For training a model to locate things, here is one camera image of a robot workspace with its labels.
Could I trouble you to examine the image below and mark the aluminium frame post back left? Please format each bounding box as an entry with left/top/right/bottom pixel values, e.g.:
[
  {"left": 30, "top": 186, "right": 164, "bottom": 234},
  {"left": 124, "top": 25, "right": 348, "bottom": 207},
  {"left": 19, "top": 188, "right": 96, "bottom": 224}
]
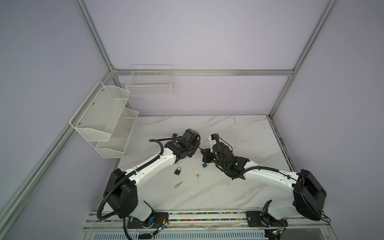
[{"left": 74, "top": 0, "right": 114, "bottom": 72}]

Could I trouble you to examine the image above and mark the aluminium frame post back right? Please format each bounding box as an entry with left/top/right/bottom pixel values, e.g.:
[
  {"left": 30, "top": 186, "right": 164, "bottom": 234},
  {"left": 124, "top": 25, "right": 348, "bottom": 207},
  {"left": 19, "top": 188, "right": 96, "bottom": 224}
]
[{"left": 269, "top": 0, "right": 339, "bottom": 119}]

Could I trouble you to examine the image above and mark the white wire basket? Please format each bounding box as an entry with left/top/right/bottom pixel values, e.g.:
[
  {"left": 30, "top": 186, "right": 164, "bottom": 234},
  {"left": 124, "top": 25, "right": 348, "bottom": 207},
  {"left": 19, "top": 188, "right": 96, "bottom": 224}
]
[{"left": 126, "top": 65, "right": 174, "bottom": 97}]

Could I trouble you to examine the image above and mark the aluminium table edge rail right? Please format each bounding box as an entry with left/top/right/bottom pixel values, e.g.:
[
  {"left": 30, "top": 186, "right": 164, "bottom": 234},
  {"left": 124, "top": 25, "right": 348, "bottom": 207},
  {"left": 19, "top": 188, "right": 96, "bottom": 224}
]
[{"left": 267, "top": 115, "right": 297, "bottom": 172}]

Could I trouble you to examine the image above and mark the white ventilated cover strip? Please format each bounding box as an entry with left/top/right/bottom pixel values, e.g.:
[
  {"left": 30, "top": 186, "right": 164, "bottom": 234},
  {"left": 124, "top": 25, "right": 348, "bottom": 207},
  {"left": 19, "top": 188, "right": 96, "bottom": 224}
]
[{"left": 91, "top": 230, "right": 268, "bottom": 240}]

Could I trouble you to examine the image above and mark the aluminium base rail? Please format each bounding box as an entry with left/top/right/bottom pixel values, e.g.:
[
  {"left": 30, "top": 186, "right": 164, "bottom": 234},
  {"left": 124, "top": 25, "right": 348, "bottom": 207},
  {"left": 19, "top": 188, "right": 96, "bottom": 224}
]
[{"left": 80, "top": 210, "right": 337, "bottom": 240}]

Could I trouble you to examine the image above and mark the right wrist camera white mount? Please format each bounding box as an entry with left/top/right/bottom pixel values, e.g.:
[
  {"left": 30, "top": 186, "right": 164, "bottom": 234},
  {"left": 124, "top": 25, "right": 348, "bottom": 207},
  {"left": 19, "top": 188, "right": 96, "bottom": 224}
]
[{"left": 209, "top": 134, "right": 220, "bottom": 153}]

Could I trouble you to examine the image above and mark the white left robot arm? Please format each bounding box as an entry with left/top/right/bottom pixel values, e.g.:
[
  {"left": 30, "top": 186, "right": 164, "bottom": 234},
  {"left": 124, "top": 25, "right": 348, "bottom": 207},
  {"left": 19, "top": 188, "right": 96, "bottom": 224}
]
[{"left": 97, "top": 129, "right": 201, "bottom": 225}]

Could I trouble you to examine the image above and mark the black padlock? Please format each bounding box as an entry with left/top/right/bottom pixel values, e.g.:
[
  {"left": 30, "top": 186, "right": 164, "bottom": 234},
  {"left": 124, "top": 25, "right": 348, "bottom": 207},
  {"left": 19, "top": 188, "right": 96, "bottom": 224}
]
[{"left": 174, "top": 167, "right": 182, "bottom": 176}]

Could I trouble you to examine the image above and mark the white mesh two-tier shelf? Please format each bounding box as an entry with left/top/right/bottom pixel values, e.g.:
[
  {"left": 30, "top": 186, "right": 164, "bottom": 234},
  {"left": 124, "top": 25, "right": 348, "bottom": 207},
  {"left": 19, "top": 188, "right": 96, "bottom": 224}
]
[{"left": 69, "top": 82, "right": 139, "bottom": 159}]

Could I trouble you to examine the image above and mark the aluminium frame left wall bar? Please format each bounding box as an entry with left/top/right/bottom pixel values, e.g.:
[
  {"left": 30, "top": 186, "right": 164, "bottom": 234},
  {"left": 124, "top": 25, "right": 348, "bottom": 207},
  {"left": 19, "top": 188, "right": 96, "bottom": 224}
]
[{"left": 0, "top": 71, "right": 113, "bottom": 230}]

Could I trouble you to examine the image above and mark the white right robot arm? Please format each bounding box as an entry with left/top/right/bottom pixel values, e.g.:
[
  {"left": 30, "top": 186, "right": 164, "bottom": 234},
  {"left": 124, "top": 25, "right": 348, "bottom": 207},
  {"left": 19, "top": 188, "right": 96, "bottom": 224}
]
[{"left": 201, "top": 143, "right": 327, "bottom": 228}]

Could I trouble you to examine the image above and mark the aluminium frame post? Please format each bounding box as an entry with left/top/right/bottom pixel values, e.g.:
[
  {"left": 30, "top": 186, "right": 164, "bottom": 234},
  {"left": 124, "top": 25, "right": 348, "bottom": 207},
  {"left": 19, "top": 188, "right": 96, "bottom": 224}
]
[
  {"left": 74, "top": 0, "right": 114, "bottom": 72},
  {"left": 269, "top": 0, "right": 339, "bottom": 119}
]

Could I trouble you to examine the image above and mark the aluminium frame horizontal back bar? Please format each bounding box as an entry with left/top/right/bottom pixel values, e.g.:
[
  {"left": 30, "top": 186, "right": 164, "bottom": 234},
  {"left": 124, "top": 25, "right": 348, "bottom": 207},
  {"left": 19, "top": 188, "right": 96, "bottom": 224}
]
[{"left": 114, "top": 69, "right": 294, "bottom": 77}]

